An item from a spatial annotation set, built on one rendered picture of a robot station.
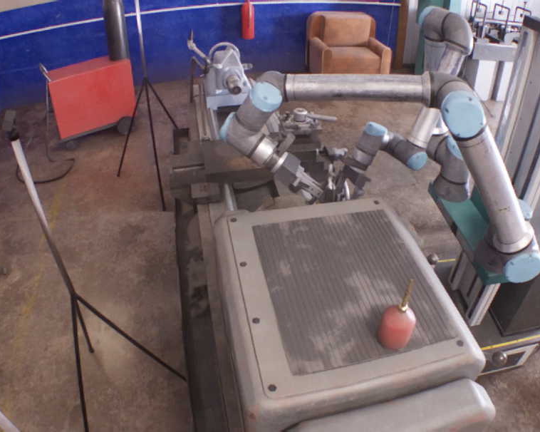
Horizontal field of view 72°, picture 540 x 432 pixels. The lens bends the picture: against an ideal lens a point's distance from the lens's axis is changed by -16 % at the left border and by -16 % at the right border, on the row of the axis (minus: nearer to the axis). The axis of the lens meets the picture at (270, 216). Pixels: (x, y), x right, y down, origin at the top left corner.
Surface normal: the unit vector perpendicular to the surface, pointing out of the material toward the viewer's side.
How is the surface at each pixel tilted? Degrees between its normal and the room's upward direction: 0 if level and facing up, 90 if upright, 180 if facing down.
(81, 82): 90
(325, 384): 0
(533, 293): 90
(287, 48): 90
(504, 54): 90
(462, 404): 0
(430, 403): 0
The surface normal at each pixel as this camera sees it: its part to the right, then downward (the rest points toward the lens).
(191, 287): 0.00, -0.79
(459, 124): -0.27, 0.51
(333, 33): 0.05, 0.73
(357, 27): 0.26, 0.59
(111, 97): 0.52, 0.53
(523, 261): -0.15, 0.66
